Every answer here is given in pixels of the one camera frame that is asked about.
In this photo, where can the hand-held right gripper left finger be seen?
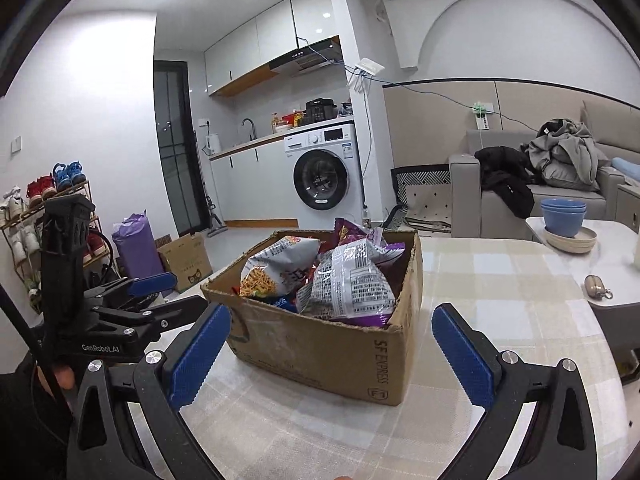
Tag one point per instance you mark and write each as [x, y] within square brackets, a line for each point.
[200, 350]

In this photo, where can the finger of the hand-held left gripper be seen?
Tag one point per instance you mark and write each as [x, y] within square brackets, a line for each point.
[150, 285]
[170, 315]

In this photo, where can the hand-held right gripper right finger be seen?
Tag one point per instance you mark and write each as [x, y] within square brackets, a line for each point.
[462, 355]

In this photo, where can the blue cookie packet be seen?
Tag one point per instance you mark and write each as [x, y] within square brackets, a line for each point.
[285, 303]

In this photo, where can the silver noodle snack packet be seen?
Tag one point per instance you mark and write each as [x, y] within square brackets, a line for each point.
[272, 272]

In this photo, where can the brown cardboard box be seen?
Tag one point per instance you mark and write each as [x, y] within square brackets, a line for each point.
[320, 355]

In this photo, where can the white red snack bag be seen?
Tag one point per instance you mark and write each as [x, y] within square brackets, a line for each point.
[345, 285]

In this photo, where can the purple snack bag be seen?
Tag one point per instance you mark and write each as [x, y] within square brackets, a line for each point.
[350, 232]

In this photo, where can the person's left hand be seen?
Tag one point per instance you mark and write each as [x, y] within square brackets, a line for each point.
[64, 377]

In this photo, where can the metal shoe rack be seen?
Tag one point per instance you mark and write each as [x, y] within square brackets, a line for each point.
[95, 235]

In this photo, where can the printed cardboard box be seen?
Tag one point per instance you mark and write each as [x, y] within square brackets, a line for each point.
[187, 262]

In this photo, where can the checkered tablecloth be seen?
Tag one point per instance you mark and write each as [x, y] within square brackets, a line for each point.
[475, 280]

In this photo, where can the shoe rack with shoes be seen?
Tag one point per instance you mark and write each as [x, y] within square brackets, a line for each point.
[45, 185]

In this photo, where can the upright vacuum cleaner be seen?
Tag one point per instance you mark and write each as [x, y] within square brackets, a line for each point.
[215, 222]

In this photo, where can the black glass door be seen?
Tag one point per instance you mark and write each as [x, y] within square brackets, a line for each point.
[175, 150]

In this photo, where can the white lower kitchen cabinets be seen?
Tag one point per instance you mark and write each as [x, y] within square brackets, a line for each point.
[250, 185]

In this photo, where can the white kitchen cabinets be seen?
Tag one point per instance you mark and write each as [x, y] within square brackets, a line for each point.
[250, 45]
[250, 185]

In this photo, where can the small beige pouch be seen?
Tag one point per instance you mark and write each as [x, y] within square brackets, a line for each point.
[597, 286]

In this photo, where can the white electric kettle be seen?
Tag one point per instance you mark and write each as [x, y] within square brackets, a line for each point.
[213, 144]

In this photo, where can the folded patterned mat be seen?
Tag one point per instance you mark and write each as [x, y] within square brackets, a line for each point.
[425, 200]

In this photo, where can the stack of blue bowls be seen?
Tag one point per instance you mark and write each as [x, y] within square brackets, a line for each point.
[562, 217]

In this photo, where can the grey sofa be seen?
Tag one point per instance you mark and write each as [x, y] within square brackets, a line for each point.
[465, 185]

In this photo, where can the black jacket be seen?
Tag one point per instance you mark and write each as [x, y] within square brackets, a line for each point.
[507, 180]

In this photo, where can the white marble table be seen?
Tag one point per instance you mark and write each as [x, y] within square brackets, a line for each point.
[620, 260]

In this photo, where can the kitchen faucet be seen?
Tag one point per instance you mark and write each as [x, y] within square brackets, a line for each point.
[249, 127]

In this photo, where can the white washing machine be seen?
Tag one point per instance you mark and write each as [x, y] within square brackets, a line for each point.
[325, 175]

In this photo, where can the grey clothes pile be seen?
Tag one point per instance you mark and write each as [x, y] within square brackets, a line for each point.
[570, 155]

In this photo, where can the black pressure cooker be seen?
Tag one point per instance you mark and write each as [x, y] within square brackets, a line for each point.
[320, 110]

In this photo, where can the light blue pillow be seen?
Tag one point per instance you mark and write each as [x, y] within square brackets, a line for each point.
[627, 167]

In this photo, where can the white upper kitchen cabinets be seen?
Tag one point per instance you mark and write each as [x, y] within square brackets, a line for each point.
[250, 45]

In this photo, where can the silver range hood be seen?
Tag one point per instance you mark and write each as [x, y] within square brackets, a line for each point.
[305, 57]

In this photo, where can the white light switch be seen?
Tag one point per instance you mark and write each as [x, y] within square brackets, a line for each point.
[16, 144]

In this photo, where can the white wall charger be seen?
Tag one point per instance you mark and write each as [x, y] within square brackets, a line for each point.
[482, 117]

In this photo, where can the white wall power strip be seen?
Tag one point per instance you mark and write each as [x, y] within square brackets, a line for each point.
[367, 67]

